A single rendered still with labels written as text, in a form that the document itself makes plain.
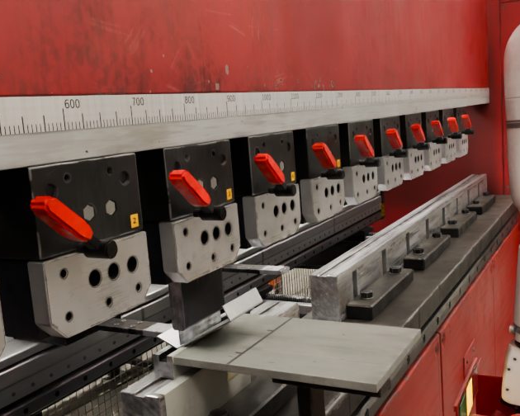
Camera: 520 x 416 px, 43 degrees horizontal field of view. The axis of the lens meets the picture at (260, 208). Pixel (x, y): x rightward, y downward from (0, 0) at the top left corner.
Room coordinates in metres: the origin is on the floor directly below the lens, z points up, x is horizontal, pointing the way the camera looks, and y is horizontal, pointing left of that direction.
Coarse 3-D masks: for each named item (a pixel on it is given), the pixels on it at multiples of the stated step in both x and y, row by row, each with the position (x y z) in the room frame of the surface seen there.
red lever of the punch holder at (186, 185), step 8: (168, 176) 0.73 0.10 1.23; (176, 176) 0.73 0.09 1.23; (184, 176) 0.72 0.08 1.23; (176, 184) 0.73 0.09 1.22; (184, 184) 0.72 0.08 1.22; (192, 184) 0.73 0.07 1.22; (184, 192) 0.74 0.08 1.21; (192, 192) 0.74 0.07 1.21; (200, 192) 0.74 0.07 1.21; (192, 200) 0.75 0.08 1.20; (200, 200) 0.75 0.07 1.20; (208, 200) 0.76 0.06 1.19; (208, 208) 0.77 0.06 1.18; (216, 208) 0.78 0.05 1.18; (224, 208) 0.78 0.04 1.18; (200, 216) 0.78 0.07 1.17; (208, 216) 0.78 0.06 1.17; (216, 216) 0.77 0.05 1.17; (224, 216) 0.78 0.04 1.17
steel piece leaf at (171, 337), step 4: (172, 328) 0.86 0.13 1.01; (164, 332) 0.84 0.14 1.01; (168, 332) 0.84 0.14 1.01; (172, 332) 0.85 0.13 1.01; (176, 332) 0.85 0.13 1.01; (160, 336) 0.83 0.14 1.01; (164, 336) 0.83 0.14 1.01; (168, 336) 0.83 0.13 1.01; (172, 336) 0.84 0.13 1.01; (176, 336) 0.84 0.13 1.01; (164, 340) 0.82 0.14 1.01; (168, 340) 0.82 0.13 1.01; (172, 340) 0.83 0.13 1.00; (176, 340) 0.83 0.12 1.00; (172, 344) 0.82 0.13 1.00; (176, 344) 0.82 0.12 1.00
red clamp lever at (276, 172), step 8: (256, 160) 0.90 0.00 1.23; (264, 160) 0.90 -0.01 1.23; (272, 160) 0.91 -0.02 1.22; (264, 168) 0.91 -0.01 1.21; (272, 168) 0.91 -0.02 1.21; (272, 176) 0.92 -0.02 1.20; (280, 176) 0.92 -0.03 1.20; (272, 184) 0.94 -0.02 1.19; (280, 184) 0.94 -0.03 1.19; (288, 184) 0.96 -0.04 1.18; (272, 192) 0.97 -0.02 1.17; (280, 192) 0.95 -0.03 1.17; (288, 192) 0.95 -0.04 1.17
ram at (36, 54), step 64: (0, 0) 0.58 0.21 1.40; (64, 0) 0.64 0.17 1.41; (128, 0) 0.73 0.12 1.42; (192, 0) 0.84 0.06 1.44; (256, 0) 0.98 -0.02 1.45; (320, 0) 1.20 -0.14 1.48; (384, 0) 1.52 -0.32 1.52; (448, 0) 2.11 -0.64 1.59; (0, 64) 0.57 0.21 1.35; (64, 64) 0.64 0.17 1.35; (128, 64) 0.72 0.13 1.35; (192, 64) 0.83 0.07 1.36; (256, 64) 0.97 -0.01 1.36; (320, 64) 1.18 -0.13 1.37; (384, 64) 1.50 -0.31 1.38; (448, 64) 2.08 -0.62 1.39; (128, 128) 0.71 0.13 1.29; (192, 128) 0.81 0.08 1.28; (256, 128) 0.96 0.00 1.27
